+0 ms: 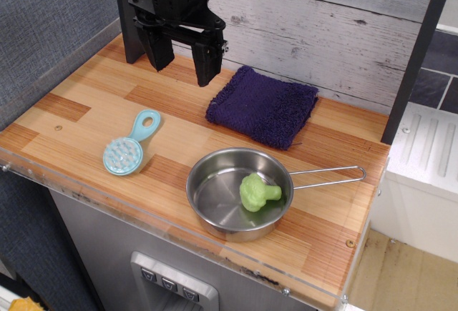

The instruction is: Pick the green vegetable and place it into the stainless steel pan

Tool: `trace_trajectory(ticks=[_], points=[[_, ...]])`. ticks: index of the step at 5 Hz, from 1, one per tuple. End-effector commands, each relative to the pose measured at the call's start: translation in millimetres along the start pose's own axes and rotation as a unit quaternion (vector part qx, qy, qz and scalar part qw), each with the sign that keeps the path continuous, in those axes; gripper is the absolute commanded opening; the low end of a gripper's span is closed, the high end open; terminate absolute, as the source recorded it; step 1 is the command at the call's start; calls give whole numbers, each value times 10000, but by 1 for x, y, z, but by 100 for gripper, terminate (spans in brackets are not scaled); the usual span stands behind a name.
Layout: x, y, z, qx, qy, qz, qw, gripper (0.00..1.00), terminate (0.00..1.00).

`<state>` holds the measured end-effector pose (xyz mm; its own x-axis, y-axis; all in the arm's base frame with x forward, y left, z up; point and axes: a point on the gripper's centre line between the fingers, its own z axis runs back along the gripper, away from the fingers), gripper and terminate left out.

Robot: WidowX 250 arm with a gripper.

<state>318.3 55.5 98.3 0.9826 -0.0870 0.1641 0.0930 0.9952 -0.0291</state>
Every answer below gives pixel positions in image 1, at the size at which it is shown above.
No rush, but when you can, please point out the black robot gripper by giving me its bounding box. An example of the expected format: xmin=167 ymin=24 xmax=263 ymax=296
xmin=129 ymin=0 xmax=228 ymax=87

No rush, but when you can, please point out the green toy broccoli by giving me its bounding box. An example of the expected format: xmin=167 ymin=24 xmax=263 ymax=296
xmin=239 ymin=173 xmax=282 ymax=212

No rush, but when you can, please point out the stainless steel pot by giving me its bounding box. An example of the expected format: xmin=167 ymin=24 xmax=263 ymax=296
xmin=185 ymin=147 xmax=367 ymax=244

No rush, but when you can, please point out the purple folded towel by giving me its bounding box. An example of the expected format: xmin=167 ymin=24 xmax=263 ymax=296
xmin=205 ymin=66 xmax=318 ymax=150

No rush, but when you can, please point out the light blue scrub brush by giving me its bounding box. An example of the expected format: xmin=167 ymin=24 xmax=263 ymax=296
xmin=102 ymin=109 xmax=161 ymax=176

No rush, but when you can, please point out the clear acrylic table edge guard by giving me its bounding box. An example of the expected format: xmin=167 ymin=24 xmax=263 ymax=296
xmin=1 ymin=144 xmax=354 ymax=310

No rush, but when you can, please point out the silver dispenser panel with buttons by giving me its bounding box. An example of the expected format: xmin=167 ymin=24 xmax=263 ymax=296
xmin=130 ymin=251 xmax=220 ymax=310

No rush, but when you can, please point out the white ribbed appliance top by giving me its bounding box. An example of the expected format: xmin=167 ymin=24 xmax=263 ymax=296
xmin=370 ymin=103 xmax=457 ymax=261

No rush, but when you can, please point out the yellow object at corner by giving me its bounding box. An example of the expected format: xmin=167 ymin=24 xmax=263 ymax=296
xmin=8 ymin=297 xmax=44 ymax=311

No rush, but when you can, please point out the black left frame post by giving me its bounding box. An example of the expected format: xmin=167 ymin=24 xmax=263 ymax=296
xmin=117 ymin=0 xmax=145 ymax=64

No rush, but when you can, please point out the black frame post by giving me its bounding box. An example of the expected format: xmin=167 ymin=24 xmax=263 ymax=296
xmin=381 ymin=0 xmax=447 ymax=144
xmin=117 ymin=0 xmax=145 ymax=64

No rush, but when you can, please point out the black right frame post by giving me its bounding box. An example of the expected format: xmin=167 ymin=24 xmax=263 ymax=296
xmin=381 ymin=0 xmax=447 ymax=144

